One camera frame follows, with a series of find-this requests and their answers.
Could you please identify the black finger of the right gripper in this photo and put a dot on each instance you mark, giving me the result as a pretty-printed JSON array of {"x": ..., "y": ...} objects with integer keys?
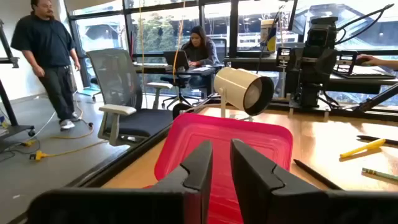
[
  {"x": 346, "y": 62},
  {"x": 283, "y": 57}
]

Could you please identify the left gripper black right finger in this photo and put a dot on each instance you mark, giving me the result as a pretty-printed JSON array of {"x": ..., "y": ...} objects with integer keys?
[{"x": 252, "y": 180}]

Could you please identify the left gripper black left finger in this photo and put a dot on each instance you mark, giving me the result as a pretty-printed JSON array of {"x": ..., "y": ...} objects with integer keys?
[{"x": 199, "y": 168}]

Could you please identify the red plastic pencil box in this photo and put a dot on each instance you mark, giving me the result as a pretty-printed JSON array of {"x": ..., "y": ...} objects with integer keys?
[{"x": 224, "y": 133}]

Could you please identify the black pen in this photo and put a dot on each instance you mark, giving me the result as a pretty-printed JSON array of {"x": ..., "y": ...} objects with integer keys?
[
  {"x": 314, "y": 172},
  {"x": 377, "y": 140}
]

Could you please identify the yellow pen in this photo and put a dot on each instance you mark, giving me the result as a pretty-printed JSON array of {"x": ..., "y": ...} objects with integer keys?
[{"x": 362, "y": 148}]

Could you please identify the grey pen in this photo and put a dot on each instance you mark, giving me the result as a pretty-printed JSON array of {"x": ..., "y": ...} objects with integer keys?
[{"x": 379, "y": 174}]

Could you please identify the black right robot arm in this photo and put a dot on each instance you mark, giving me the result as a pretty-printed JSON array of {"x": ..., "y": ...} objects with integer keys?
[{"x": 309, "y": 96}]

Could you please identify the grey office desk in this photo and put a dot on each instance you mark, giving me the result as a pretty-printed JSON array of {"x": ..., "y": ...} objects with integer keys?
[{"x": 357, "y": 84}]

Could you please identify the person's hand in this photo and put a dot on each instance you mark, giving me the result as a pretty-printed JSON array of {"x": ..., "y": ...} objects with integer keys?
[{"x": 373, "y": 60}]

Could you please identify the white canister yellow blue label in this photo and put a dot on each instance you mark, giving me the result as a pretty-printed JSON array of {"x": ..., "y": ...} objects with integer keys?
[{"x": 268, "y": 34}]

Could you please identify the white cylindrical spot lamp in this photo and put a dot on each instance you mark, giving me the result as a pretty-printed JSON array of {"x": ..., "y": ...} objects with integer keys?
[{"x": 236, "y": 84}]

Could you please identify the seated person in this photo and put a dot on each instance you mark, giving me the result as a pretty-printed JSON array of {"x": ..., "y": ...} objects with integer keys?
[{"x": 202, "y": 53}]

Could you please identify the dark office desk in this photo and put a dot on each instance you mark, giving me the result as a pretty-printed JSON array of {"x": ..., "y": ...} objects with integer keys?
[{"x": 199, "y": 70}]

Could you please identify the black office chair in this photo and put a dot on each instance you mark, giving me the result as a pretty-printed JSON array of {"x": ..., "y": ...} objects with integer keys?
[{"x": 178, "y": 81}]

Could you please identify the dark open laptop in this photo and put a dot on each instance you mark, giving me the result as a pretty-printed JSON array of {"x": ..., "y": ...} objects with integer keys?
[{"x": 175, "y": 59}]

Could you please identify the grey office chair white armrests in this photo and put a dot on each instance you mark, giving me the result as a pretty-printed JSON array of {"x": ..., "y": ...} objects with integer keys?
[{"x": 118, "y": 77}]

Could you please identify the standing person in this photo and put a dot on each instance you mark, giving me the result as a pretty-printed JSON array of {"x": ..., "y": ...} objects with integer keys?
[{"x": 43, "y": 40}]

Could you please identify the black metal stand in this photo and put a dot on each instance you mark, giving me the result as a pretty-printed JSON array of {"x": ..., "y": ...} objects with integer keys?
[{"x": 6, "y": 102}]

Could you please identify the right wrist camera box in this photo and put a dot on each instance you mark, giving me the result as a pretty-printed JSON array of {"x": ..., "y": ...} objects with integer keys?
[{"x": 320, "y": 34}]

